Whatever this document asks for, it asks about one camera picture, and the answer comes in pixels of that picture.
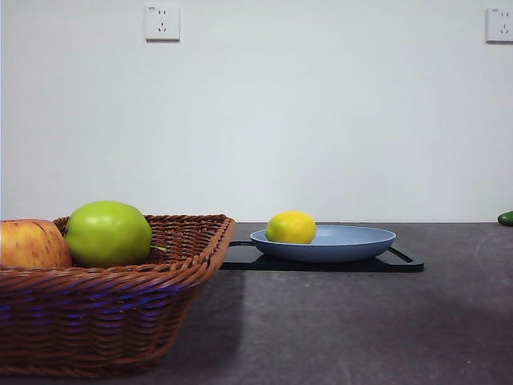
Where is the yellow green lemon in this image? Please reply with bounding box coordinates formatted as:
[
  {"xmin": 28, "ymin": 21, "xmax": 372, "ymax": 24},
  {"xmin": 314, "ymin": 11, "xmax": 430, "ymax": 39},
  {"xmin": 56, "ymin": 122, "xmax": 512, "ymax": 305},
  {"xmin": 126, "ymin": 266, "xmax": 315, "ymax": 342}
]
[{"xmin": 265, "ymin": 210, "xmax": 317, "ymax": 245}]

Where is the blue round plate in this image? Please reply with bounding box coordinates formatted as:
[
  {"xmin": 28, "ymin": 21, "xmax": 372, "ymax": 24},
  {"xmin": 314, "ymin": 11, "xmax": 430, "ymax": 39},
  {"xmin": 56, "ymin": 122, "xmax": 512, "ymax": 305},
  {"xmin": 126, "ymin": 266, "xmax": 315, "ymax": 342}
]
[{"xmin": 249, "ymin": 225, "xmax": 398, "ymax": 264}]

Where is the brown woven wicker basket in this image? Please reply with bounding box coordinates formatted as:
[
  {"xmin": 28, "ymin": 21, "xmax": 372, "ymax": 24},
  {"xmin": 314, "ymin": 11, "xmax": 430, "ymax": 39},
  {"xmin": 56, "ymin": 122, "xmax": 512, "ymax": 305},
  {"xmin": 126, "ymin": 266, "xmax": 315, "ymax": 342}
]
[{"xmin": 0, "ymin": 213, "xmax": 236, "ymax": 378}]

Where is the flat black tray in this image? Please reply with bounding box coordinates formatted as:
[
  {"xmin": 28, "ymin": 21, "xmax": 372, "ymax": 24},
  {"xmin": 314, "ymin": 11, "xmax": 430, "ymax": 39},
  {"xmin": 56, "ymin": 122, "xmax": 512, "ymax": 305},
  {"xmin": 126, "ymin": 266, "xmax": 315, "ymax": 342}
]
[{"xmin": 219, "ymin": 239, "xmax": 425, "ymax": 274}]

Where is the green apple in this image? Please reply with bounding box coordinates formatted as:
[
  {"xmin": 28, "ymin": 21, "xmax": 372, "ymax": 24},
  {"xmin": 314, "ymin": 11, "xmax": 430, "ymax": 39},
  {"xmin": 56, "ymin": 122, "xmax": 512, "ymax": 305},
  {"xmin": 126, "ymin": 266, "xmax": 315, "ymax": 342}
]
[{"xmin": 63, "ymin": 200, "xmax": 154, "ymax": 266}]

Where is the red yellow apple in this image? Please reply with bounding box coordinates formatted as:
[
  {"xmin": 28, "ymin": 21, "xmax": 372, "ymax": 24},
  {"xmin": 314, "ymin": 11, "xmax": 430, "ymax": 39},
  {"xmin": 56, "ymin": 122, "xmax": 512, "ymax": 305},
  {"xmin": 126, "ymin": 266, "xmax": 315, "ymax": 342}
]
[{"xmin": 0, "ymin": 218, "xmax": 73, "ymax": 270}]

